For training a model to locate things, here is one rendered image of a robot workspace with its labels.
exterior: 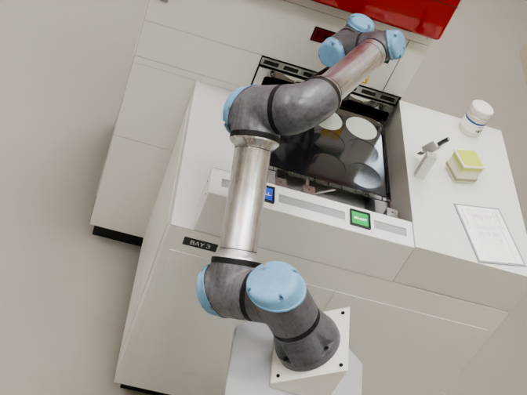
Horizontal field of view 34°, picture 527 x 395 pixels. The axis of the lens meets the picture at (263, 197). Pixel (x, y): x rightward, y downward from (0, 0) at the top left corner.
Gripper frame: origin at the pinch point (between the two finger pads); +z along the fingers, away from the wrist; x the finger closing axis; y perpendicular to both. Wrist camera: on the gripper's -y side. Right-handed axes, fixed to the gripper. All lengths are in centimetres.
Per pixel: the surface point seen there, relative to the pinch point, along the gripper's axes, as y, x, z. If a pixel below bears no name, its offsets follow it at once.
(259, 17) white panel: -7.0, 26.6, -18.1
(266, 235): -38.7, -28.6, 4.9
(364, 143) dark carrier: 11.3, -12.9, 1.6
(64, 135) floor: -11, 99, 91
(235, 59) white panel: -8.8, 28.3, -2.1
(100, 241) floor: -26, 44, 91
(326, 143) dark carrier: -1.0, -8.9, 1.6
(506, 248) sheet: 15, -64, -5
